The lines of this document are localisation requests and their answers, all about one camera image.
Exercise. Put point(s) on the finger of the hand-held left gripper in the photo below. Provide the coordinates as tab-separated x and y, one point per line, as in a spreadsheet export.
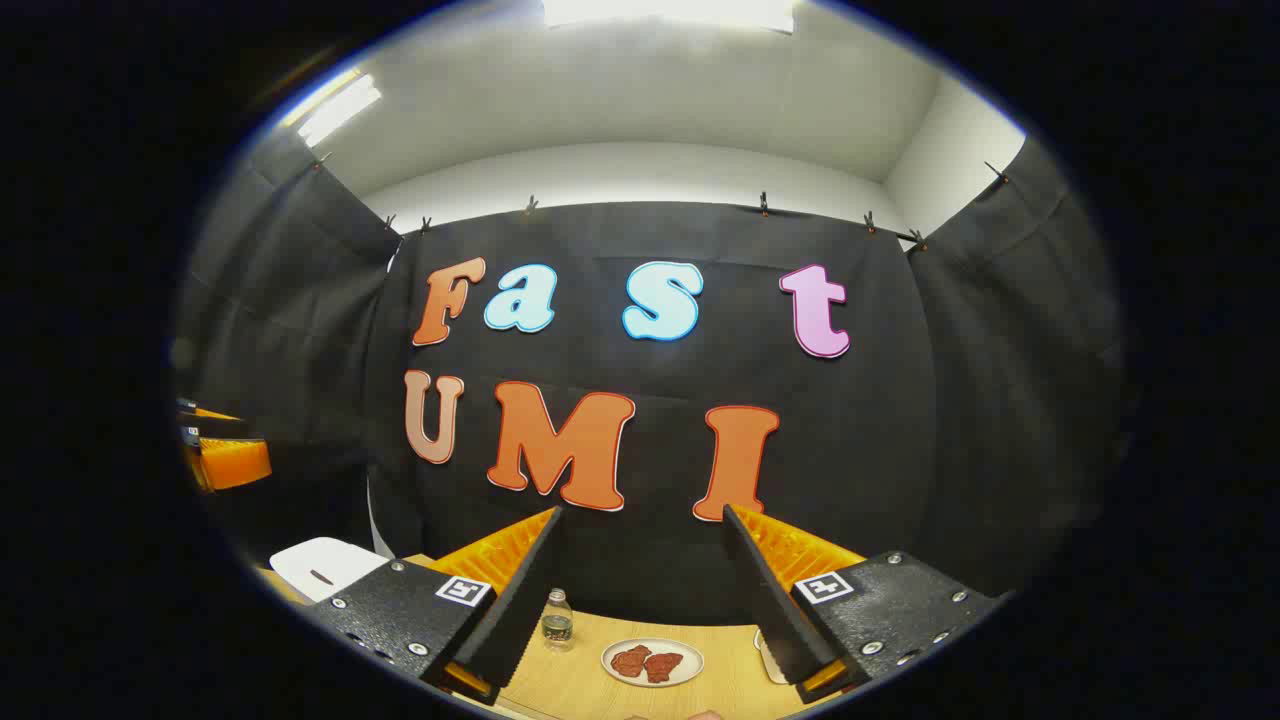
205	412
235	462

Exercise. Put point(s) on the white round plate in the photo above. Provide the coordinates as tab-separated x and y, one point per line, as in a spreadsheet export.
690	650

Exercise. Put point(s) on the clear plastic water bottle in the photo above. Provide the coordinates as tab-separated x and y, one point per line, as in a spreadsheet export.
557	625

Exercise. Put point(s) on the red meat piece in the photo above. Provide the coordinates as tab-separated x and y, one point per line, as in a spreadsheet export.
630	660
663	667

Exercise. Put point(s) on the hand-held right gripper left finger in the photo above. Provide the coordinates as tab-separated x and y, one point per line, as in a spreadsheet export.
525	600

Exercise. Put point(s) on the white rice cooker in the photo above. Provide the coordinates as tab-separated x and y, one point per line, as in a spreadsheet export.
330	565

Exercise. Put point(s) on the ceiling light panel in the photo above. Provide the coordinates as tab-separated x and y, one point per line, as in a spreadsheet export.
335	105
670	12

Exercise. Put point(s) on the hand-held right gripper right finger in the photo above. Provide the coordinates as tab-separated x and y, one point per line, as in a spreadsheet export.
770	610

